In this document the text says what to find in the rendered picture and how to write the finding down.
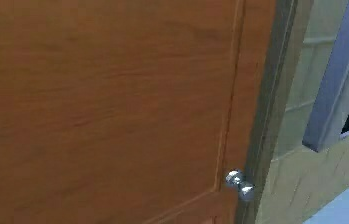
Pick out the silver round door knob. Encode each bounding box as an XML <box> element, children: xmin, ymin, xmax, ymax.
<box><xmin>224</xmin><ymin>169</ymin><xmax>256</xmax><ymax>203</ymax></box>

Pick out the brown wooden room door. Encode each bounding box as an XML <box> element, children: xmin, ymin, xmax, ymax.
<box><xmin>0</xmin><ymin>0</ymin><xmax>299</xmax><ymax>224</ymax></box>

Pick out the blue grey framed window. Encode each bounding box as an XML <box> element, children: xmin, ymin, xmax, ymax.
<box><xmin>301</xmin><ymin>0</ymin><xmax>349</xmax><ymax>154</ymax></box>

